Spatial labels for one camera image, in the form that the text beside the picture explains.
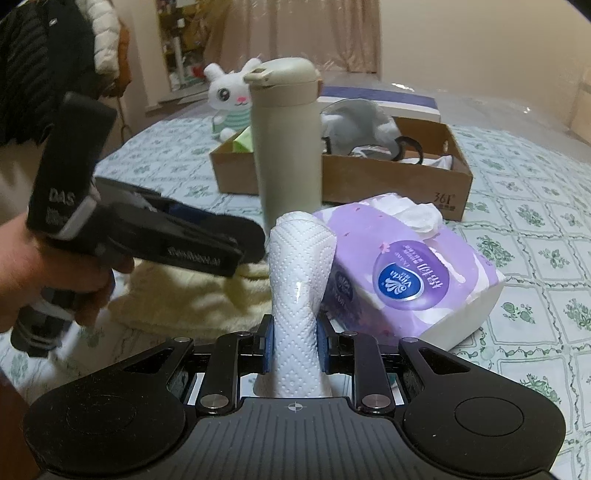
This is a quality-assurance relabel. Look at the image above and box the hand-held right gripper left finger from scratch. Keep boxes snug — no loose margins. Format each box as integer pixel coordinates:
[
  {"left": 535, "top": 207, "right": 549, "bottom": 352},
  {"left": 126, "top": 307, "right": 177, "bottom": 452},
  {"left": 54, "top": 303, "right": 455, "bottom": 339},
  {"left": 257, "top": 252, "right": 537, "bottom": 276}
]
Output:
[{"left": 122, "top": 314, "right": 278, "bottom": 414}]

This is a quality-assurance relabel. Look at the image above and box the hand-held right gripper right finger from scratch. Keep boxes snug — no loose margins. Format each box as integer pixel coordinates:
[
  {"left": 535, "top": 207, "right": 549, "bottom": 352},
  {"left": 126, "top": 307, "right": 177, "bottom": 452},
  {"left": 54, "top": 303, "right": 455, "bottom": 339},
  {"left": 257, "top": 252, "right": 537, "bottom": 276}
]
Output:
[{"left": 316, "top": 314, "right": 472, "bottom": 414}]

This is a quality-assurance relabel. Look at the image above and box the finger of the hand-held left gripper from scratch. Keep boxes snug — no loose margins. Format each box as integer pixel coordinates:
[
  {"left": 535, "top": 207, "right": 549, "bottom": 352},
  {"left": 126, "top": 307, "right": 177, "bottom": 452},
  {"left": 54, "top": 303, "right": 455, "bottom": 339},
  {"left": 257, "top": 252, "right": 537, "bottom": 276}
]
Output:
[
  {"left": 159, "top": 234, "right": 243, "bottom": 278},
  {"left": 159, "top": 198, "right": 267, "bottom": 261}
]

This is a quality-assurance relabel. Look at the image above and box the cream fluffy towel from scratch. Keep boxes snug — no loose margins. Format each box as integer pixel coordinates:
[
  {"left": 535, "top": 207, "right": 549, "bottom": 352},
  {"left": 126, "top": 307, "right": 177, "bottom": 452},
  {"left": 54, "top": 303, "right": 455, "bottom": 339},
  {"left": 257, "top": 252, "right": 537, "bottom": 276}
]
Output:
[{"left": 108, "top": 263, "right": 273, "bottom": 344}]

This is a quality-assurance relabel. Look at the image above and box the white embossed paper towel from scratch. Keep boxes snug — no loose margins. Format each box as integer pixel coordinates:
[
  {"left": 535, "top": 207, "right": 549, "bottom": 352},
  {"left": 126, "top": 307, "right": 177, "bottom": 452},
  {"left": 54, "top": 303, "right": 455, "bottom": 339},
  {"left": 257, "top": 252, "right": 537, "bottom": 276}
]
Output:
[{"left": 254, "top": 211, "right": 338, "bottom": 398}]

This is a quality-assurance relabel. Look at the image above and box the pale green box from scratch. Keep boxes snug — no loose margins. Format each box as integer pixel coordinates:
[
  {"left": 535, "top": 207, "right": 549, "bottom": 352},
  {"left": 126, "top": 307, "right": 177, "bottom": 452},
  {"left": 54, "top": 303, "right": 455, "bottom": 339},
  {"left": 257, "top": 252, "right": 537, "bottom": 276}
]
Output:
[{"left": 232, "top": 127, "right": 254, "bottom": 153}]

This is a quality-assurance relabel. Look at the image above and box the cream thermos bottle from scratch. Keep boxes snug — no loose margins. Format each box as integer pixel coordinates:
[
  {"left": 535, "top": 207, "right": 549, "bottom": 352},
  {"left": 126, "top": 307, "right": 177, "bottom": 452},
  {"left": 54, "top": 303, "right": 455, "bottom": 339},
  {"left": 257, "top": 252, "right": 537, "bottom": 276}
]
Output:
[{"left": 243, "top": 58, "right": 324, "bottom": 234}]

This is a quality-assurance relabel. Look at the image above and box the grey white plush toy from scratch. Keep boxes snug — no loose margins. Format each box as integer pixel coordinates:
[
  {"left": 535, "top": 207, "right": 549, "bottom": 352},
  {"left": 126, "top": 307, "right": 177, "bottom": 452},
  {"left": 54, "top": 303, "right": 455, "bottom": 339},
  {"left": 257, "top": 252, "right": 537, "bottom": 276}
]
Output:
[{"left": 320, "top": 99, "right": 402, "bottom": 155}]

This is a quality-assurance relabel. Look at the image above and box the brown cardboard box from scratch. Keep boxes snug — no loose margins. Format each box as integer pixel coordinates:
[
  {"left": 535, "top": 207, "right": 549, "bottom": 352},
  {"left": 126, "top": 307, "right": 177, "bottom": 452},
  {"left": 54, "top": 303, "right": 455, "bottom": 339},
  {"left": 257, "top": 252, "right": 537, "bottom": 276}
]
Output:
[{"left": 209, "top": 115, "right": 474, "bottom": 222}]

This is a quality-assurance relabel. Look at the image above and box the white cloth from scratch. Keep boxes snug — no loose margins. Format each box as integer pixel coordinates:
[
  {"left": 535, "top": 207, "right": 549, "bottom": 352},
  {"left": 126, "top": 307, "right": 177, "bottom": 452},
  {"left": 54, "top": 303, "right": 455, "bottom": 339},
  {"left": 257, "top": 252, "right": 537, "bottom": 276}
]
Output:
[{"left": 402, "top": 154, "right": 455, "bottom": 169}]

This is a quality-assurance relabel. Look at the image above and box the person's left hand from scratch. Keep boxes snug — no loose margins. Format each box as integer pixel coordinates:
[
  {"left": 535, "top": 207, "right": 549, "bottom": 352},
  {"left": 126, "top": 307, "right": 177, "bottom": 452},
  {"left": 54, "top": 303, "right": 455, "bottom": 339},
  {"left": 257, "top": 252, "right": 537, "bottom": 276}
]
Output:
[{"left": 0, "top": 210, "right": 134, "bottom": 333}]

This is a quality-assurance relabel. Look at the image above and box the black puffer jacket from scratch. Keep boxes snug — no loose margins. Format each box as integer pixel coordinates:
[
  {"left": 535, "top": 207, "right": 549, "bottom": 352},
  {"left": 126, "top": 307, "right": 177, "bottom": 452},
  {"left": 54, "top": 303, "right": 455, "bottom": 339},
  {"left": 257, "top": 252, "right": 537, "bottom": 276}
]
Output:
[{"left": 0, "top": 0, "right": 100, "bottom": 146}]

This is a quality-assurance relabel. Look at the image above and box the brown jacket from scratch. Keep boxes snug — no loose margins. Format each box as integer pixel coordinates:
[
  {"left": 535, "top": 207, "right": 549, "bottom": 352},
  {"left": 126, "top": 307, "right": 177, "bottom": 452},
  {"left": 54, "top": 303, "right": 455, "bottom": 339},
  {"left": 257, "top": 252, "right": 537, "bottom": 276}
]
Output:
[{"left": 117, "top": 23, "right": 133, "bottom": 93}]

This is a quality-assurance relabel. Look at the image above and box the purple tissue pack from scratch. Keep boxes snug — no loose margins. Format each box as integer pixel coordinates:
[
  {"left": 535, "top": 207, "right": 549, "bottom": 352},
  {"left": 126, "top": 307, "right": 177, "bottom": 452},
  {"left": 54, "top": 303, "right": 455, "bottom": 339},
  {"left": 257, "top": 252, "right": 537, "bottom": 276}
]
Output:
[{"left": 313, "top": 193, "right": 506, "bottom": 354}]

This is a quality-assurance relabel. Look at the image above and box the white puffer jacket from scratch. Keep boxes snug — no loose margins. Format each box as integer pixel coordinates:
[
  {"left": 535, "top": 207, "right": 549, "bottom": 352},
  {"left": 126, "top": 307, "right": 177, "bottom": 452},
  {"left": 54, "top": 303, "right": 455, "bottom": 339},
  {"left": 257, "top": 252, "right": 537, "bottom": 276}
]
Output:
[{"left": 85, "top": 0, "right": 122, "bottom": 75}]

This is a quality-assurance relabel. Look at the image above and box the white bunny plush toy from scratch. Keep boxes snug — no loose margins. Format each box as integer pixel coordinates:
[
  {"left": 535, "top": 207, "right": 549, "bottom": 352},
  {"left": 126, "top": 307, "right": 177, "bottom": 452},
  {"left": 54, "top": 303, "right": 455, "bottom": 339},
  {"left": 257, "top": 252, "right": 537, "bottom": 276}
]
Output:
[{"left": 204, "top": 59, "right": 262, "bottom": 141}]

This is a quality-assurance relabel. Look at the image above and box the wooden shelf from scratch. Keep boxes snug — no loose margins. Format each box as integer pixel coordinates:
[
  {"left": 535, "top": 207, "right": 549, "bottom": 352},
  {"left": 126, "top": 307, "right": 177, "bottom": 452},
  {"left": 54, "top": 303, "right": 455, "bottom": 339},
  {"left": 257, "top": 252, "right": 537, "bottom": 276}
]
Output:
[{"left": 157, "top": 0, "right": 232, "bottom": 90}]

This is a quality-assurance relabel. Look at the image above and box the beige curtain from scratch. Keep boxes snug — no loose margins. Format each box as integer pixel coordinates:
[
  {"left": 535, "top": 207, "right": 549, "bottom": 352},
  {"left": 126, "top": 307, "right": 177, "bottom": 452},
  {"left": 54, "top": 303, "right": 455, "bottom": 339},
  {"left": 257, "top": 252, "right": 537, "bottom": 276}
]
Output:
[{"left": 222, "top": 0, "right": 384, "bottom": 77}]

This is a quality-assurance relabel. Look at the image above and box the blue and white flat box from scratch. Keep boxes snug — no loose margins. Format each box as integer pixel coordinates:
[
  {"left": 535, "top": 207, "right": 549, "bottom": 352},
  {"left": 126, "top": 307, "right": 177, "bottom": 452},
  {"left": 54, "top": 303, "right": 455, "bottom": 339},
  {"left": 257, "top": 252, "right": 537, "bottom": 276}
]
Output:
[{"left": 318, "top": 85, "right": 441, "bottom": 123}]

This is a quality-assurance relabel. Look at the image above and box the clear plastic sheet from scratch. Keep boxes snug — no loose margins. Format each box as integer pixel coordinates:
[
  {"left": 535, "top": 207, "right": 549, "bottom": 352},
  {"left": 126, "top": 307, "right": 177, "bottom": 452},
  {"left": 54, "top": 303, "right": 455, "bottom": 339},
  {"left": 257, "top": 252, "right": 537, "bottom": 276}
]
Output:
[{"left": 318, "top": 69, "right": 591, "bottom": 134}]

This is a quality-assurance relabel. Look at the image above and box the plastic-wrapped wooden headboard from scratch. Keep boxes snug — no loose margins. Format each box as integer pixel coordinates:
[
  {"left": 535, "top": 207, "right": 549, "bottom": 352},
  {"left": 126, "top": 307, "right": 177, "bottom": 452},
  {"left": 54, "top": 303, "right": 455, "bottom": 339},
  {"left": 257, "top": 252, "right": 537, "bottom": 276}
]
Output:
[{"left": 570, "top": 85, "right": 591, "bottom": 139}]

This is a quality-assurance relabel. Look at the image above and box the black strap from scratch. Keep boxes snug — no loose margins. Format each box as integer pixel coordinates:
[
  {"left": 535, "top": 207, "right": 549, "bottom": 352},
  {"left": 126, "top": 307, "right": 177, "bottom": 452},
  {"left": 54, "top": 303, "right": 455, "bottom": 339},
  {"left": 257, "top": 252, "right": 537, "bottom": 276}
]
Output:
[{"left": 392, "top": 136, "right": 424, "bottom": 164}]

